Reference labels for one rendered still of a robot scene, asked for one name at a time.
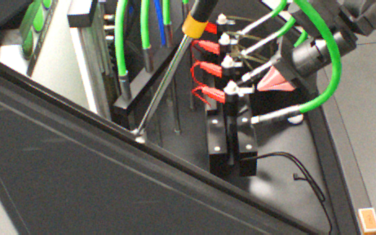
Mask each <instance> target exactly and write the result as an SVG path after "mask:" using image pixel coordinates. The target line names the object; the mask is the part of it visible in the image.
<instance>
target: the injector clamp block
mask: <svg viewBox="0 0 376 235"><path fill-rule="evenodd" d="M205 54H206V55H211V58H212V64H215V65H216V66H218V59H217V54H215V53H214V52H211V53H205ZM235 73H236V81H238V80H240V79H242V77H243V75H245V70H244V66H243V67H236V68H235ZM214 80H215V89H216V90H218V91H220V84H219V76H216V75H215V74H214ZM215 101H216V108H217V114H216V115H207V110H206V102H205V101H204V103H205V116H206V140H207V157H208V163H209V173H211V174H212V175H214V176H215V177H219V178H227V173H228V137H227V136H226V135H225V128H224V111H223V103H221V102H219V101H217V100H215ZM244 104H248V107H249V108H250V110H249V111H247V112H245V113H244V115H241V116H240V117H237V127H236V157H237V168H238V173H239V177H242V176H255V175H257V165H258V159H257V160H248V161H247V160H245V161H241V159H243V158H248V157H255V156H258V155H259V150H258V145H257V142H256V138H255V129H254V127H253V126H252V110H251V106H250V98H249V94H240V95H239V107H242V106H244Z"/></svg>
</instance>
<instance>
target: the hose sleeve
mask: <svg viewBox="0 0 376 235"><path fill-rule="evenodd" d="M299 106H300V104H296V105H293V106H291V107H288V108H284V109H281V110H277V111H276V112H270V113H266V114H264V115H263V116H259V122H260V123H261V124H262V125H267V124H271V123H274V122H279V121H281V120H286V119H288V118H293V117H297V116H300V115H302V114H303V113H301V112H300V110H299Z"/></svg>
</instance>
